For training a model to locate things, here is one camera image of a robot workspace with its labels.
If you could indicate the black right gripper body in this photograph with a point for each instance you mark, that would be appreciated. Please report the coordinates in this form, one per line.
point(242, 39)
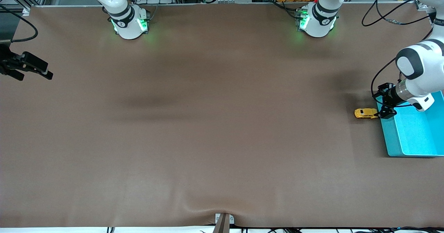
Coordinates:
point(7, 62)

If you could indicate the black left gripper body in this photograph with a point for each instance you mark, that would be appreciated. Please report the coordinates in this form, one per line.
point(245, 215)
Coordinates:
point(390, 97)

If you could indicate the yellow toy beetle car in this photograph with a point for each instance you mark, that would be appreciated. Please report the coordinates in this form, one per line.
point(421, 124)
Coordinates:
point(365, 113)

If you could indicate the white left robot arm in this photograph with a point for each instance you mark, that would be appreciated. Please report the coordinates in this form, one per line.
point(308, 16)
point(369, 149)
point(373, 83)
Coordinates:
point(419, 66)

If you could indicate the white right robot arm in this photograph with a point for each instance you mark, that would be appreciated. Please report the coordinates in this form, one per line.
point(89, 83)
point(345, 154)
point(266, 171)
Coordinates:
point(128, 21)

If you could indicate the teal plastic storage bin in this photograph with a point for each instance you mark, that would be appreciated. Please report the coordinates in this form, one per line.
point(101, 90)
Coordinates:
point(409, 135)

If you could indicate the brown table mat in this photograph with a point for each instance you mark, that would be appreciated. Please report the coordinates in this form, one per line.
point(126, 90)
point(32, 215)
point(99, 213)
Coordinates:
point(222, 87)

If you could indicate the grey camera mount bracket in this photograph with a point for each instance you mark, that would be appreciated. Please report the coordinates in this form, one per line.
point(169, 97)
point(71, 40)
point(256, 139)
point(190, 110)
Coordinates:
point(224, 223)

